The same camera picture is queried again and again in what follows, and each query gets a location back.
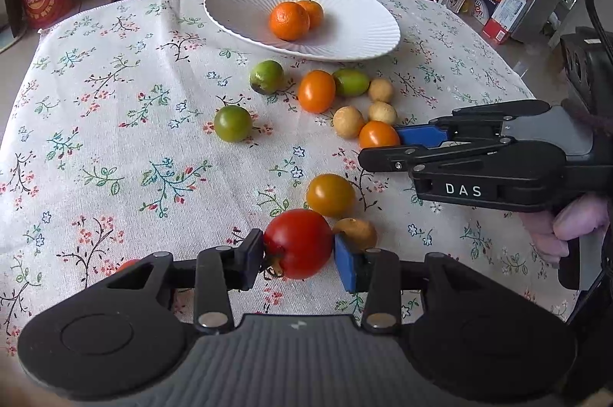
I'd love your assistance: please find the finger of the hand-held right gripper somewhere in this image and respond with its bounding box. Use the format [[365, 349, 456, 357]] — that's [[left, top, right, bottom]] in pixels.
[[357, 137, 567, 178], [395, 99, 552, 148]]

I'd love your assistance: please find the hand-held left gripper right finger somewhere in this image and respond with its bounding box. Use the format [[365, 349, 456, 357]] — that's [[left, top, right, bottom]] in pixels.
[[334, 233, 485, 335]]

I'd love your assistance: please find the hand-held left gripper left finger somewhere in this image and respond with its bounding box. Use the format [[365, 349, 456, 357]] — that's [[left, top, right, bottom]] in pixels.
[[106, 229, 266, 336]]

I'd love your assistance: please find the small orange tomato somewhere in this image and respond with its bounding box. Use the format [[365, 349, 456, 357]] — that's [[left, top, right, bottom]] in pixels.
[[359, 120, 401, 150]]

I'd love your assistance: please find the longan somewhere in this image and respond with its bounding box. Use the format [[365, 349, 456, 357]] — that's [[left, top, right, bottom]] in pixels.
[[368, 100, 398, 126], [333, 218, 379, 253], [333, 105, 366, 139], [368, 77, 395, 104]]

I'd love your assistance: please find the large red tomato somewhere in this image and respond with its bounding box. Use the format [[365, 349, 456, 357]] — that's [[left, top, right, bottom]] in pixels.
[[263, 208, 334, 281]]

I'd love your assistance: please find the yellow-green tomato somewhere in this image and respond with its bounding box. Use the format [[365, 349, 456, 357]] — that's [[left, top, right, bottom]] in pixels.
[[306, 173, 357, 218]]

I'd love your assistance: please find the large orange tomato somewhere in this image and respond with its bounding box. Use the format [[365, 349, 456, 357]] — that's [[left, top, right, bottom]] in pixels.
[[298, 70, 337, 114]]

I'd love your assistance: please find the green tomato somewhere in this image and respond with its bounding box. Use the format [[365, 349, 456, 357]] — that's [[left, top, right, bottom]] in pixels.
[[213, 105, 254, 143]]

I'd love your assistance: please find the green jujube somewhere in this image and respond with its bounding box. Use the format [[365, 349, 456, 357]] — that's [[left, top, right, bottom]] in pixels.
[[332, 68, 371, 98], [249, 59, 285, 95]]

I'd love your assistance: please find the white ribbed plate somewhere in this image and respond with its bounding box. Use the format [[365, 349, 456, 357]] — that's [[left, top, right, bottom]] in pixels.
[[203, 0, 402, 63]]

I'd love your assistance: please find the person's right hand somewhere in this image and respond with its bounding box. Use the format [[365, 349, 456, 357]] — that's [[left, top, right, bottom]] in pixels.
[[521, 195, 612, 268]]

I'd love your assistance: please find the white and red box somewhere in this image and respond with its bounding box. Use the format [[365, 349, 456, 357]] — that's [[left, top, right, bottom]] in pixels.
[[481, 0, 530, 45]]

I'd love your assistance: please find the mandarin orange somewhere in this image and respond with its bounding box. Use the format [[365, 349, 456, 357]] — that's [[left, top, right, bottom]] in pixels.
[[296, 0, 325, 31], [269, 1, 312, 42]]

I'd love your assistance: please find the floral tablecloth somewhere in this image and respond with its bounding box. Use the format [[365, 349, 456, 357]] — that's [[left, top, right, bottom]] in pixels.
[[0, 0, 578, 343]]

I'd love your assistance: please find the black cable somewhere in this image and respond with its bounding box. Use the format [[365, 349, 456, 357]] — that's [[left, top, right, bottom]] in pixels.
[[585, 0, 613, 38]]

